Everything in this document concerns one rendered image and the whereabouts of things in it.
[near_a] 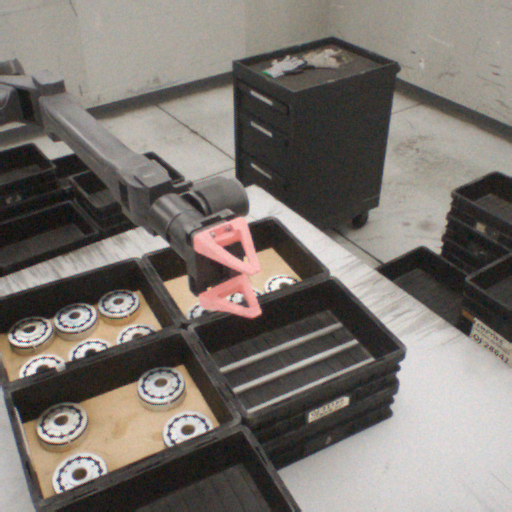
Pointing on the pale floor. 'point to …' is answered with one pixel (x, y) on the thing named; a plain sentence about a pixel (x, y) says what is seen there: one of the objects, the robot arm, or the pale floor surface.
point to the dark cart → (315, 131)
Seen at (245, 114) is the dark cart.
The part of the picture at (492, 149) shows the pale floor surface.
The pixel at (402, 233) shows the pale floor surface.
